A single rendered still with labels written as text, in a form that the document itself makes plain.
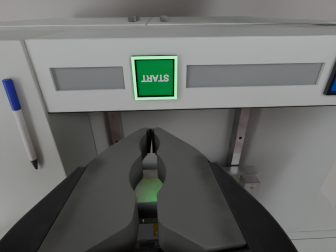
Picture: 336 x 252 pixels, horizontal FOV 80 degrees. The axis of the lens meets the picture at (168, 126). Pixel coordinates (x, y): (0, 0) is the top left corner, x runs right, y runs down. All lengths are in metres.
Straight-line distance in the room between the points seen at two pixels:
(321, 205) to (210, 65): 0.83
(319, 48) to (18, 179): 0.47
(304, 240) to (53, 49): 0.85
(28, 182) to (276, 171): 0.56
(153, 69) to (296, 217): 0.69
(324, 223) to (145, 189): 0.68
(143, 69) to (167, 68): 0.03
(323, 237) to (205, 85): 0.74
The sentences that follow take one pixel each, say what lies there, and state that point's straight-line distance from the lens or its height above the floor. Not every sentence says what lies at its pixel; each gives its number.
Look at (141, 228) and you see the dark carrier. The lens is 0.58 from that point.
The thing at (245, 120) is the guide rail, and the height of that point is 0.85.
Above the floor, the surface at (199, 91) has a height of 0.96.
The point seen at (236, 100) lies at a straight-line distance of 0.30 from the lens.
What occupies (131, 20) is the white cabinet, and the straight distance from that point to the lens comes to 0.60.
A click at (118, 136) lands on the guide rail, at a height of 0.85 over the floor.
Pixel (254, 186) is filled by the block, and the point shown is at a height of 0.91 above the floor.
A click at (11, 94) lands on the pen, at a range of 0.32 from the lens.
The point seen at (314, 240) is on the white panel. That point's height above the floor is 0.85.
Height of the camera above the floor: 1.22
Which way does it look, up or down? 60 degrees down
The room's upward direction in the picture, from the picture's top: 175 degrees clockwise
